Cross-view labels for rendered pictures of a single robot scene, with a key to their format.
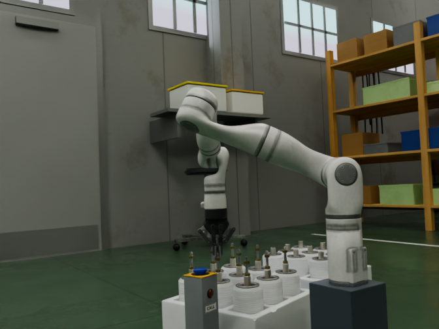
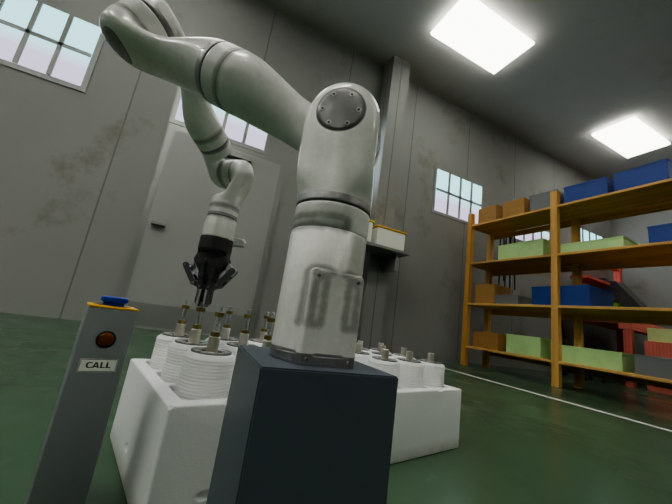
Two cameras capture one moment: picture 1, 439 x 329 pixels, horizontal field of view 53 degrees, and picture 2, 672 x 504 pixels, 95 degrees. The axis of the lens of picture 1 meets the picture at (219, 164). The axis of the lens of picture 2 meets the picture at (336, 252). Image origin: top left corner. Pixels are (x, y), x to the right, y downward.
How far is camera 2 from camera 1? 0.95 m
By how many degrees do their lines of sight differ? 15
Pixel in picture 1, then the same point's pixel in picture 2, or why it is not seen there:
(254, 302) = (200, 380)
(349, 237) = (318, 242)
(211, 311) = (99, 373)
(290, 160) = (253, 97)
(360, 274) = (331, 338)
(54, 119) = not seen: hidden behind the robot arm
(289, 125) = (430, 270)
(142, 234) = not seen: hidden behind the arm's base
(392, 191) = (519, 341)
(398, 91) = (532, 250)
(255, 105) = (397, 242)
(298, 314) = not seen: hidden behind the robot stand
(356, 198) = (353, 159)
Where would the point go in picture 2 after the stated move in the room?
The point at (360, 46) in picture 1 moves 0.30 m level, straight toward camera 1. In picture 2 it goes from (499, 211) to (499, 203)
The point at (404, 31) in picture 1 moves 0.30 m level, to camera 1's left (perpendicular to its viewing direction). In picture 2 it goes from (541, 198) to (514, 197)
